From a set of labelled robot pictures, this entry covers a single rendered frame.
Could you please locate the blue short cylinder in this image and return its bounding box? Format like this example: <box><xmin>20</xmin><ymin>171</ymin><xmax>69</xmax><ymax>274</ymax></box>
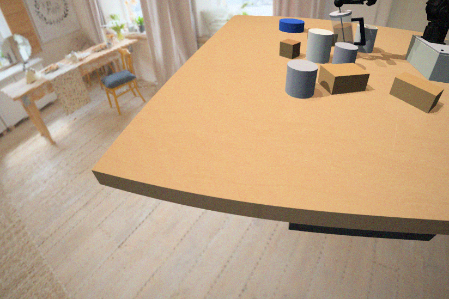
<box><xmin>279</xmin><ymin>18</ymin><xmax>305</xmax><ymax>33</ymax></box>

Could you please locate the french press coffee maker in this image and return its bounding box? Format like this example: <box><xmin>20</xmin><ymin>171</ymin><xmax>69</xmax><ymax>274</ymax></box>
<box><xmin>329</xmin><ymin>0</ymin><xmax>366</xmax><ymax>46</ymax></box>

